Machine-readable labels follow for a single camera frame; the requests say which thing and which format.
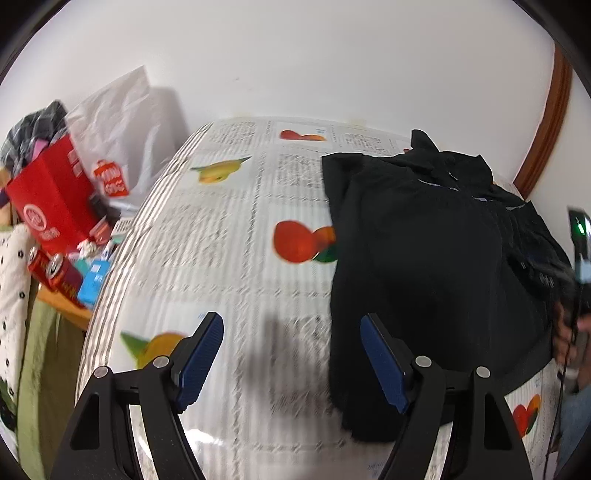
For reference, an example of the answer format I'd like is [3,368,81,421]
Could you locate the brown wooden door frame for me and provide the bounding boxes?
[513,43,573,199]

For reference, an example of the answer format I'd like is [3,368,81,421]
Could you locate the white plastic Miniso bag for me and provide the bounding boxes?
[65,66,188,217]

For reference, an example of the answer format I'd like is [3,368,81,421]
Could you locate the right red drink can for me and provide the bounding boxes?
[46,254,84,308]

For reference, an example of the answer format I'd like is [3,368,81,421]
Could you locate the fruit print newspaper tablecloth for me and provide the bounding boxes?
[75,115,562,480]

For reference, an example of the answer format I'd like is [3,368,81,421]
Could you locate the plaid cloth in bag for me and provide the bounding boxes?
[1,100,67,178]

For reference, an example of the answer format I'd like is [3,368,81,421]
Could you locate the left red drink can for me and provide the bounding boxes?
[27,246,55,292]

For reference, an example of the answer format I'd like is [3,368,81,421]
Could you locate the person's blue jeans legs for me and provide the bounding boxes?
[556,385,591,472]

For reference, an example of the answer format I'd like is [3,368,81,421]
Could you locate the green bed sheet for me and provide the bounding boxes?
[17,282,84,479]

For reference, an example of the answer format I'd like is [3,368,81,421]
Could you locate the red paper shopping bag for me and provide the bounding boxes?
[6,135,99,255]

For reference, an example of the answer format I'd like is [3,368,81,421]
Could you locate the wooden nightstand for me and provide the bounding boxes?
[37,285,92,331]

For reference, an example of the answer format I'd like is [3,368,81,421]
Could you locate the blue tissue box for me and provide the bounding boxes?
[77,259,111,310]

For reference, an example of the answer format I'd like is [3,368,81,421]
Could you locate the person's right hand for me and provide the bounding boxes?
[553,302,591,390]

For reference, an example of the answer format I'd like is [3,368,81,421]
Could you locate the black white blue jacket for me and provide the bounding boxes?
[322,130,568,442]

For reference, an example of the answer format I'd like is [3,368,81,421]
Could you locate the red drink can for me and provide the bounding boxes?
[27,246,55,292]
[46,254,84,308]

